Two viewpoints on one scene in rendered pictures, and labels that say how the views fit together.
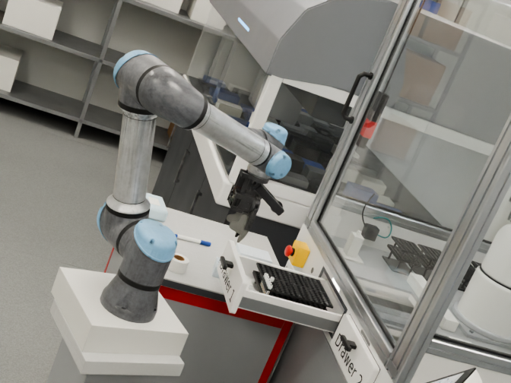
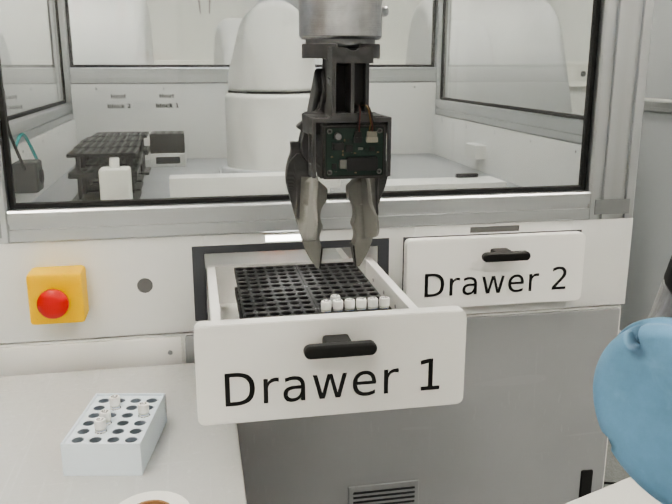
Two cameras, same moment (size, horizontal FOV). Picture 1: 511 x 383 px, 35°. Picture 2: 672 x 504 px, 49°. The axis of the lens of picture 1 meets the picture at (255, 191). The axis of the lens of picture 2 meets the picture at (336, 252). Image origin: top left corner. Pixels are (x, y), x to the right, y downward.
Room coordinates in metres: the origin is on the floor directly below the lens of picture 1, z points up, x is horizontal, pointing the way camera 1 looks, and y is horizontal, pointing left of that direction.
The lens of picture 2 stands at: (2.20, 0.70, 1.19)
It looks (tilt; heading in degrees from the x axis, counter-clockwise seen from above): 14 degrees down; 276
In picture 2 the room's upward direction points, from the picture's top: straight up
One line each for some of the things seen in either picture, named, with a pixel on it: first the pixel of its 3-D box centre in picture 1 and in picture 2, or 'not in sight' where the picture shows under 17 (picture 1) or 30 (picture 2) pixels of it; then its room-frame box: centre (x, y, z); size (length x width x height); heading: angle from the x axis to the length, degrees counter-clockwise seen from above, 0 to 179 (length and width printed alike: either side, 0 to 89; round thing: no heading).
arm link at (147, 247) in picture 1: (148, 251); not in sight; (1.92, 0.20, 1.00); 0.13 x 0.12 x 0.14; 44
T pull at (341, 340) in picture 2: (226, 264); (338, 345); (2.28, 0.00, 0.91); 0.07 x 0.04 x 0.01; 17
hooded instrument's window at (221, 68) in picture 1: (321, 111); not in sight; (4.12, -0.16, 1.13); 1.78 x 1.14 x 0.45; 17
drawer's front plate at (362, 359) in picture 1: (353, 356); (494, 270); (2.08, -0.43, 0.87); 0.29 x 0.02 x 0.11; 17
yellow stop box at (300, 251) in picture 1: (298, 253); (58, 295); (2.69, -0.22, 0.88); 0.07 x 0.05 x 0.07; 17
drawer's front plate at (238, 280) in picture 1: (231, 275); (333, 364); (2.29, -0.03, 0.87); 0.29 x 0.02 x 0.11; 17
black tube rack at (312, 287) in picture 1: (290, 292); (306, 309); (2.35, -0.22, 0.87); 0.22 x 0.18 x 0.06; 107
